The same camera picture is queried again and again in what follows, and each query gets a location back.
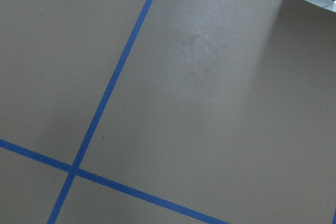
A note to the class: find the crossing blue tape strip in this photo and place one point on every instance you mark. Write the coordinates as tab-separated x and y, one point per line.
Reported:
98	114

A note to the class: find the long blue tape strip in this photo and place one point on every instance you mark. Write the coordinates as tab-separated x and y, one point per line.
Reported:
109	183

